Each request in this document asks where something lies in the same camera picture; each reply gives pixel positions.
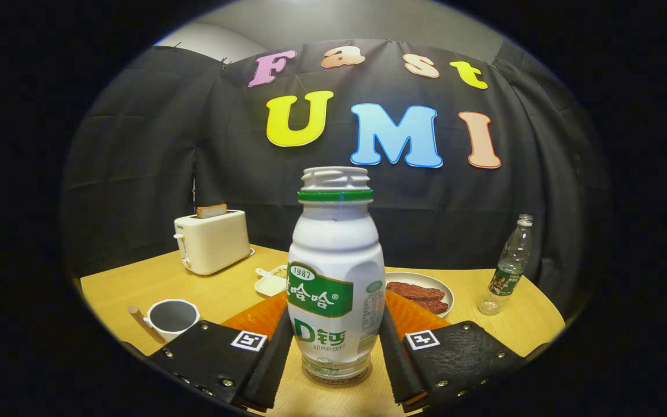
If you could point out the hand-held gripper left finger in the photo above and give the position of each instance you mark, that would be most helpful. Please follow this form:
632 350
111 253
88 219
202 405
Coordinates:
270 370

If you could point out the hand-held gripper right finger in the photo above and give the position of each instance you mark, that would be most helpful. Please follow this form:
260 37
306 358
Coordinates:
397 376

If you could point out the white juice bottle green label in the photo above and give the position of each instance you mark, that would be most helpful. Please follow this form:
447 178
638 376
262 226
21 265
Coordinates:
333 249

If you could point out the clear plastic water bottle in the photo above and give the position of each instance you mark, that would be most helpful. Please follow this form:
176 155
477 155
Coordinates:
510 260

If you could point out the red-brown sausage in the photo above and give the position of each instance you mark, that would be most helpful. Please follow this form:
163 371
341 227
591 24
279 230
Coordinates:
432 306
414 291

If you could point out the small white divided dish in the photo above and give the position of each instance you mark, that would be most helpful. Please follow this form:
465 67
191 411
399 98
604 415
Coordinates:
270 285

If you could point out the wooden table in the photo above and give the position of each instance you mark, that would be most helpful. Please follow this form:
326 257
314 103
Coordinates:
223 289

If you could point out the round white plate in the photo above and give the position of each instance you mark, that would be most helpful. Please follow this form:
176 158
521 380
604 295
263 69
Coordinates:
414 276

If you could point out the cream white toaster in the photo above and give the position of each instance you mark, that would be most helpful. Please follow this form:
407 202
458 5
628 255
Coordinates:
217 243

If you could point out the toasted bread slice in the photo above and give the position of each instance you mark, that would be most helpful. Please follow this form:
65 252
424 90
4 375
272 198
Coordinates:
212 211

